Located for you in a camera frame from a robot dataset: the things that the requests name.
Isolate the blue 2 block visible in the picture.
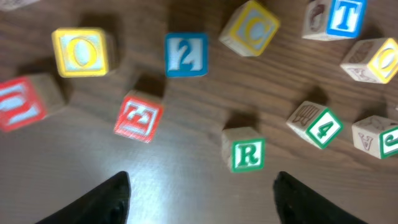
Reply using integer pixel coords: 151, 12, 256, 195
165, 32, 209, 78

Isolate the red E block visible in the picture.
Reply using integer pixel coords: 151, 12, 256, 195
114, 90, 164, 143

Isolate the red U block bottom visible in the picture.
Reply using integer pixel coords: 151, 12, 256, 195
1, 73, 66, 132

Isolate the yellow block middle right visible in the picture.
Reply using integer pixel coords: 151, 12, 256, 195
340, 37, 397, 84

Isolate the green 4 block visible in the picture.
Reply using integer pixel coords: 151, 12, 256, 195
286, 101, 344, 149

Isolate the yellow S block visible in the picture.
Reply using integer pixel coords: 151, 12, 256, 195
0, 0, 39, 12

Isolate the yellow O block left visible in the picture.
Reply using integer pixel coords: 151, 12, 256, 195
52, 27, 118, 78

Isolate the yellow C block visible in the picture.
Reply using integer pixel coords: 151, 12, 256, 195
219, 1, 280, 57

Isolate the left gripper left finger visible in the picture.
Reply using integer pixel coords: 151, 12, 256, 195
37, 171, 131, 224

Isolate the green R block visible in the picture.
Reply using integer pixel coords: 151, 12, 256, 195
221, 126, 266, 173

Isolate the blue T block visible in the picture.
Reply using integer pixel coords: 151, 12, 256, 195
302, 0, 368, 41

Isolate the green J block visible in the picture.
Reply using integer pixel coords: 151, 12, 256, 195
352, 115, 397, 159

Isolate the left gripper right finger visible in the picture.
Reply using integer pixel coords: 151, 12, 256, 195
273, 171, 366, 224

